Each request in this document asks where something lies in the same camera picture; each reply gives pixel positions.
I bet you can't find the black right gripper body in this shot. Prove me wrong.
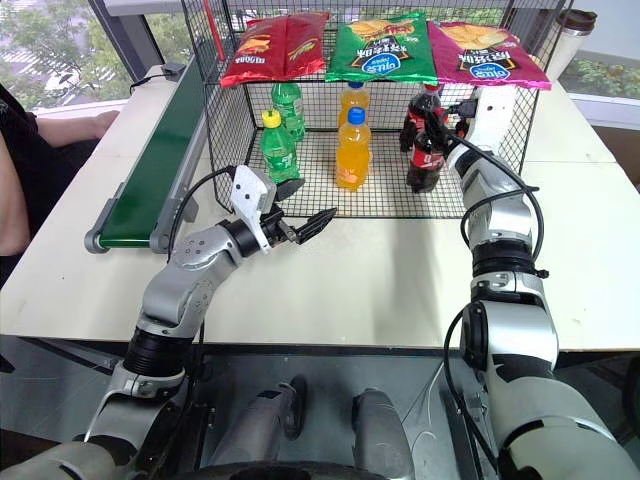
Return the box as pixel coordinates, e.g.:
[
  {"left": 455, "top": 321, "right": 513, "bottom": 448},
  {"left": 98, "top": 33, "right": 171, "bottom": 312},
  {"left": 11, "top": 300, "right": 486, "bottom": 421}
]
[{"left": 445, "top": 99, "right": 481, "bottom": 137}]

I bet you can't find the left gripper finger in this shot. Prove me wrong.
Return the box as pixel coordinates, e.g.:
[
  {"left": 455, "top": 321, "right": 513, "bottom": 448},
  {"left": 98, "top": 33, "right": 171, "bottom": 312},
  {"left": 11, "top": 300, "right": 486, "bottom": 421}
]
[
  {"left": 275, "top": 178, "right": 305, "bottom": 203},
  {"left": 297, "top": 207, "right": 339, "bottom": 246}
]

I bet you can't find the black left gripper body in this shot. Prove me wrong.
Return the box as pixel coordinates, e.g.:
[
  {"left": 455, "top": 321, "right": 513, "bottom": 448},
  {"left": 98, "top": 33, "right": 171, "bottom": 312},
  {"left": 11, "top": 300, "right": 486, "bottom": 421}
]
[{"left": 259, "top": 205, "right": 302, "bottom": 249}]

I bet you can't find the cola bottle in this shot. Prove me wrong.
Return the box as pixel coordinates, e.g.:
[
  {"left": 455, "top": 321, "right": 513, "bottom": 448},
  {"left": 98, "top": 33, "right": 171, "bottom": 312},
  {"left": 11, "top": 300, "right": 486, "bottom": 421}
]
[
  {"left": 399, "top": 83, "right": 444, "bottom": 152},
  {"left": 405, "top": 131, "right": 447, "bottom": 195}
]

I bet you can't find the green conveyor belt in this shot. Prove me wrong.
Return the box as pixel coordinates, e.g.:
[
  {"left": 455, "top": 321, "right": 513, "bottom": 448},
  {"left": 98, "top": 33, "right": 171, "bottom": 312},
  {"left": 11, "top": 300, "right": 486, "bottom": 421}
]
[{"left": 83, "top": 53, "right": 222, "bottom": 255}]

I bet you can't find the green soda bottle yellow cap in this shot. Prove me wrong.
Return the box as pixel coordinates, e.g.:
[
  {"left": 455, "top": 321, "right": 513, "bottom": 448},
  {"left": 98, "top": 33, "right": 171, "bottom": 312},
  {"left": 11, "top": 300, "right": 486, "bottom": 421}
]
[{"left": 259, "top": 109, "right": 304, "bottom": 185}]

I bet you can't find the magenta chips bag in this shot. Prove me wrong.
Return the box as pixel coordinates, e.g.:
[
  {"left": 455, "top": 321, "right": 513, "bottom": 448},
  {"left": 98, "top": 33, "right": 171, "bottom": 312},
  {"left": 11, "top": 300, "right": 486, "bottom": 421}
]
[{"left": 426, "top": 19, "right": 552, "bottom": 92}]

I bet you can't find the orange soda bottle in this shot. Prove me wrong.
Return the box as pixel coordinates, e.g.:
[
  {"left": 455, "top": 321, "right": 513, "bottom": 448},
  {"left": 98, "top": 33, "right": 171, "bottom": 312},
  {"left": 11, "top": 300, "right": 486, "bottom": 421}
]
[
  {"left": 335, "top": 106, "right": 374, "bottom": 192},
  {"left": 338, "top": 80, "right": 372, "bottom": 129}
]

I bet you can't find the green chips bag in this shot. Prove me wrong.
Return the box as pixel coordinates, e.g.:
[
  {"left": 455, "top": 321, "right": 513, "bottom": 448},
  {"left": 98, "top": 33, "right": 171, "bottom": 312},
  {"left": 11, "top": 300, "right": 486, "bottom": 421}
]
[{"left": 324, "top": 11, "right": 439, "bottom": 84}]

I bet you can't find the white cup brown lid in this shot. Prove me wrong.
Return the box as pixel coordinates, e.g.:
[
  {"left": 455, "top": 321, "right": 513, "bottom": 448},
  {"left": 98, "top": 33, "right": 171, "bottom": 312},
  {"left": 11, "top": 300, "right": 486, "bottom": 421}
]
[{"left": 543, "top": 8, "right": 599, "bottom": 82}]

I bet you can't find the red chips bag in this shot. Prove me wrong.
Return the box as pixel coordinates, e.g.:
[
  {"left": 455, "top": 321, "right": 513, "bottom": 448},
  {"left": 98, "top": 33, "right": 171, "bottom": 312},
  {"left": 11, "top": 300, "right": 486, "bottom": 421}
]
[{"left": 220, "top": 11, "right": 332, "bottom": 89}]

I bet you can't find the red pole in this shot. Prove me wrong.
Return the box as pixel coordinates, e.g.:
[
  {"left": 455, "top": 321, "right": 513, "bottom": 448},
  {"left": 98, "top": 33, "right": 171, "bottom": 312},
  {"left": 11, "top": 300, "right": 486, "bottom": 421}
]
[{"left": 206, "top": 0, "right": 227, "bottom": 62}]

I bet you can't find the grey robot leg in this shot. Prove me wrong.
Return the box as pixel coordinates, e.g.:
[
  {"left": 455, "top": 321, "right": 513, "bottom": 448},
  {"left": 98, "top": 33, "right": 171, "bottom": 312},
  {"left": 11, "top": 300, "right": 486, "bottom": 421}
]
[
  {"left": 208, "top": 373, "right": 309, "bottom": 467},
  {"left": 351, "top": 387, "right": 417, "bottom": 480}
]

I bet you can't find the person black clothed torso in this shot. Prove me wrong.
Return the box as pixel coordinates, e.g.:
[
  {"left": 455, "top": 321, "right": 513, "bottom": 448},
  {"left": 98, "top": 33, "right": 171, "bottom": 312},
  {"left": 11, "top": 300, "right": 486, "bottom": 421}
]
[{"left": 0, "top": 82, "right": 101, "bottom": 241}]

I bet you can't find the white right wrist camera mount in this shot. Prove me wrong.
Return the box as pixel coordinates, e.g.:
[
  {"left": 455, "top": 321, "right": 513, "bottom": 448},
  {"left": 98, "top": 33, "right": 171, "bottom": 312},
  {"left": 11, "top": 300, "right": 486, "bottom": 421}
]
[{"left": 468, "top": 86, "right": 520, "bottom": 152}]

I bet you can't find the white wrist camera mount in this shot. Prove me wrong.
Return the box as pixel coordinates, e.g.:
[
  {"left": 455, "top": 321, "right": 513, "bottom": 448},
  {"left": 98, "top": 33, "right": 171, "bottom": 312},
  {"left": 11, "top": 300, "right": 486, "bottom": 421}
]
[
  {"left": 468, "top": 86, "right": 520, "bottom": 152},
  {"left": 230, "top": 164, "right": 278, "bottom": 255}
]

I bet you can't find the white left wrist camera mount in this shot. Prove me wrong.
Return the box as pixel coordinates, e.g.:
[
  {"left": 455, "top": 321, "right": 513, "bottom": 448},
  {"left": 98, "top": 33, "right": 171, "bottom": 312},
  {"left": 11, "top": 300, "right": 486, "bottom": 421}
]
[{"left": 230, "top": 164, "right": 278, "bottom": 255}]

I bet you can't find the black wire rack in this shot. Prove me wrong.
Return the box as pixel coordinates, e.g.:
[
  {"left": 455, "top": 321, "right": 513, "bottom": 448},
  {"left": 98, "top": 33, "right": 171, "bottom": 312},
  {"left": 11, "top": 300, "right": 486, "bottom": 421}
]
[{"left": 179, "top": 0, "right": 576, "bottom": 222}]

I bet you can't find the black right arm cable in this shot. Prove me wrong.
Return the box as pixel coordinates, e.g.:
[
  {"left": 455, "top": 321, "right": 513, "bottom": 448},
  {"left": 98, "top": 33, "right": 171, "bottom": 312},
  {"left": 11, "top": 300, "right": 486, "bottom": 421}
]
[{"left": 442, "top": 129, "right": 551, "bottom": 474}]

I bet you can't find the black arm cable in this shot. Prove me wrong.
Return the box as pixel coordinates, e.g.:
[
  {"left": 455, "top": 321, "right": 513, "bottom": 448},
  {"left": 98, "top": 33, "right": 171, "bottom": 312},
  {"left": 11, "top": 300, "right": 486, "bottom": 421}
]
[
  {"left": 442, "top": 129, "right": 551, "bottom": 474},
  {"left": 175, "top": 166, "right": 237, "bottom": 237}
]

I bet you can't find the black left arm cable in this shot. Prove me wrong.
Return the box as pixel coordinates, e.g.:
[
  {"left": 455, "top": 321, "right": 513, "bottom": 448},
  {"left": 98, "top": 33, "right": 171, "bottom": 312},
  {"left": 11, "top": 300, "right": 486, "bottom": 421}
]
[{"left": 175, "top": 166, "right": 237, "bottom": 237}]

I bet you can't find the black adapter cable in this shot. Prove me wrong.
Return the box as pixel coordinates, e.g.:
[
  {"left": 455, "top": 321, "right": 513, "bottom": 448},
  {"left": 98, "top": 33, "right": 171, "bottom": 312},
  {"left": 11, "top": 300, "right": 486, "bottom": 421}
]
[{"left": 128, "top": 73, "right": 169, "bottom": 97}]

